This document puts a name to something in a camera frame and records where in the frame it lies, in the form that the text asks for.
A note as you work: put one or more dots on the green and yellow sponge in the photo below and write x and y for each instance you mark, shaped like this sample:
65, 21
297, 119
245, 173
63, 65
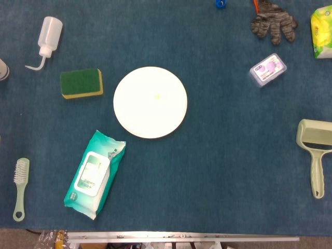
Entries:
79, 82

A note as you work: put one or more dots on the white round plate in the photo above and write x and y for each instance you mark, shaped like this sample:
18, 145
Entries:
145, 109

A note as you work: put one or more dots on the blue felt table mat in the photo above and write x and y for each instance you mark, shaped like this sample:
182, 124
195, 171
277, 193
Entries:
207, 168

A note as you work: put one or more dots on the teal wet wipes pack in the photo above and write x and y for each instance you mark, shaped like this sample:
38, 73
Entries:
90, 176

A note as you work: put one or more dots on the small clear plastic box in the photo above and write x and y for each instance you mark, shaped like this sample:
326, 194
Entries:
268, 70

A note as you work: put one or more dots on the blue plastic clip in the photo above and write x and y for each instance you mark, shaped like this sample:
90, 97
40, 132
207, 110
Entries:
220, 3

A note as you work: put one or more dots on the translucent squeeze wash bottle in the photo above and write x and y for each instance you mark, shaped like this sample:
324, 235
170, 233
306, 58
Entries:
49, 33

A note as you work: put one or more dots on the grey knitted work glove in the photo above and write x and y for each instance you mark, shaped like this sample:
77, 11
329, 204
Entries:
275, 22

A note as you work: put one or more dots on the pale green lint roller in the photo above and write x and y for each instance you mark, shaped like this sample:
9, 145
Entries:
315, 145

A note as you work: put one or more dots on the pale green scrub brush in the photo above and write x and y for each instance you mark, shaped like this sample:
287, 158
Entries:
20, 181

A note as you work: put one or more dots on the clear yellow plastic bag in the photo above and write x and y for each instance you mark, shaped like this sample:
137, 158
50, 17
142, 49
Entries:
53, 238

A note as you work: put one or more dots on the white cylindrical container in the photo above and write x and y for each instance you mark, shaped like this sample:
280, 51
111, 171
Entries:
3, 70

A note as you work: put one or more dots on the yellow green tissue pack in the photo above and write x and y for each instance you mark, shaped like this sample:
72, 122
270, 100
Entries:
323, 33

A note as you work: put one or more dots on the aluminium table frame rail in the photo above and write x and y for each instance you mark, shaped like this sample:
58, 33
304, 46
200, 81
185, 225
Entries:
181, 236

